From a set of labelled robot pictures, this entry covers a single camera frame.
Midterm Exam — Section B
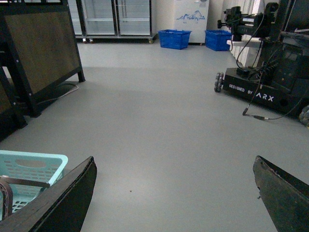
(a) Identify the blue crate left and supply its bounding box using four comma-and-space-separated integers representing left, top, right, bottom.
158, 29, 191, 50

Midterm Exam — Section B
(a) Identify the blue crate right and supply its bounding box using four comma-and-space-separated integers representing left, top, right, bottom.
205, 30, 232, 51

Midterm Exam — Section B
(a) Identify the black wooden display stand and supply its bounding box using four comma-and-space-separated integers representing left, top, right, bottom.
0, 0, 85, 139

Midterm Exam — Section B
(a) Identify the white freezer with blue print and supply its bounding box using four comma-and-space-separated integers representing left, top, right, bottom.
173, 0, 210, 44

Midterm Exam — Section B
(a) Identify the light blue plastic basket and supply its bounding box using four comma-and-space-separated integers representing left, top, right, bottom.
0, 150, 68, 220

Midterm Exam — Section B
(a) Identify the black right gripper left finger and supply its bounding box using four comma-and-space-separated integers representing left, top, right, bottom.
0, 156, 97, 232

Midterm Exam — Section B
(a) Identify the black cable on floor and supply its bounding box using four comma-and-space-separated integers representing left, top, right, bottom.
242, 96, 309, 121

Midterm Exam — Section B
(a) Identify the blue crate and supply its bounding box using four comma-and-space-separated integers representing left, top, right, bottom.
158, 29, 191, 50
205, 30, 232, 51

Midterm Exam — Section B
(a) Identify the white cable on floor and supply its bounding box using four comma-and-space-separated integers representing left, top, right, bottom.
36, 83, 80, 105

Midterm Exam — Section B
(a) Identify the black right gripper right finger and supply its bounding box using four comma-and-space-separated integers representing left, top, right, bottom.
253, 156, 309, 232

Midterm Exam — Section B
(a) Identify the glass door refrigerator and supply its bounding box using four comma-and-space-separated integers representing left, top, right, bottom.
68, 0, 157, 44

